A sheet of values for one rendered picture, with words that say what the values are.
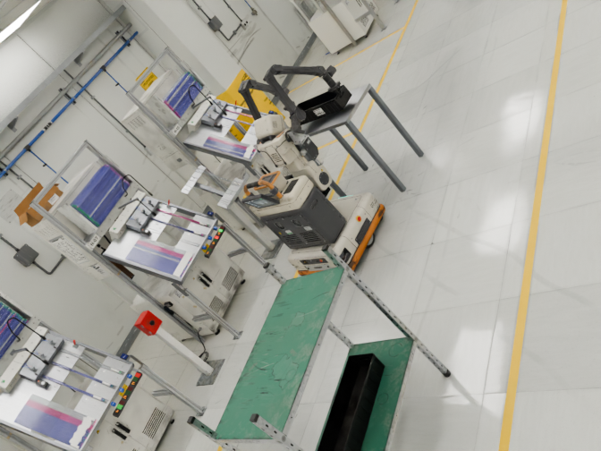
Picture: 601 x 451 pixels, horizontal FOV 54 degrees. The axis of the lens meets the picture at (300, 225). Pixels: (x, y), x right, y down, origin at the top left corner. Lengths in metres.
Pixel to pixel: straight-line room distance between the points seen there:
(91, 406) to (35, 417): 0.36
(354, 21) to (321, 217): 4.75
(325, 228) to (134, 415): 2.04
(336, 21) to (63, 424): 6.31
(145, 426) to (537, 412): 3.01
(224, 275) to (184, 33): 3.50
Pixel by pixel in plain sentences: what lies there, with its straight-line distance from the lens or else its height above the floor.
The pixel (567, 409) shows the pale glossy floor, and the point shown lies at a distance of 3.04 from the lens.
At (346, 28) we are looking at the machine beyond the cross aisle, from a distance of 8.78.
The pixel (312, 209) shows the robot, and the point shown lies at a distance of 4.32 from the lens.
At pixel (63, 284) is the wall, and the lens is 6.59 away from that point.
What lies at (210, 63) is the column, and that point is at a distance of 7.95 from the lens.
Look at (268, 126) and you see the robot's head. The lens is 4.45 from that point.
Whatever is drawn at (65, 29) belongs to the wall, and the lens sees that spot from 7.67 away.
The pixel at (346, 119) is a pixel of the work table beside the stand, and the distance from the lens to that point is 4.62.
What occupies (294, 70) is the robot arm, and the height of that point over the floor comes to 1.32.
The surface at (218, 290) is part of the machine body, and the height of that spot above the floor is 0.22.
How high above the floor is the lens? 2.42
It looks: 25 degrees down
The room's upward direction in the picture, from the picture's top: 44 degrees counter-clockwise
